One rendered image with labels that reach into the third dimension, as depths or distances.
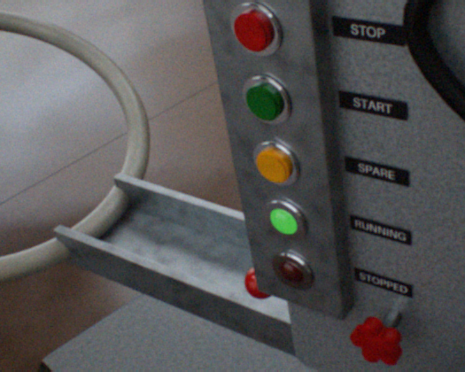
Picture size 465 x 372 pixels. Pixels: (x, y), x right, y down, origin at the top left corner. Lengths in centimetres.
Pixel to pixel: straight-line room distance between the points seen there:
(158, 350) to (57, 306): 140
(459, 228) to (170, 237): 50
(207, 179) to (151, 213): 190
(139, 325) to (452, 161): 81
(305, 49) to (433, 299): 21
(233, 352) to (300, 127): 69
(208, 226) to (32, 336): 161
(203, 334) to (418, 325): 63
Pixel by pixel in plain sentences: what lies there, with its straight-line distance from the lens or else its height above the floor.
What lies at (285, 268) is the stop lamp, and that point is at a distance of 61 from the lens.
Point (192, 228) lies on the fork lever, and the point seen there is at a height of 108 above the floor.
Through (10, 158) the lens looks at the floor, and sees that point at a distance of 335.
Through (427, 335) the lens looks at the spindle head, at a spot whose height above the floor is 123.
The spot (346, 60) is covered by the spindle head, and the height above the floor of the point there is 145.
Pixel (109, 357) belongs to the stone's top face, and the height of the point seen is 82.
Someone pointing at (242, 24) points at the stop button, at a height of 148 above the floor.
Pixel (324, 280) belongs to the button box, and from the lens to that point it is 61.
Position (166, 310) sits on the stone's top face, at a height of 82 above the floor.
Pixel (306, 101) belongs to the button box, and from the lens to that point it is 51.
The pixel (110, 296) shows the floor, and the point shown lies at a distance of 255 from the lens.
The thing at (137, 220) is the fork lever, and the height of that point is 108.
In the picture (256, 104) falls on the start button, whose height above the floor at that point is 142.
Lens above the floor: 169
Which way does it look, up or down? 36 degrees down
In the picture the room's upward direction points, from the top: 11 degrees counter-clockwise
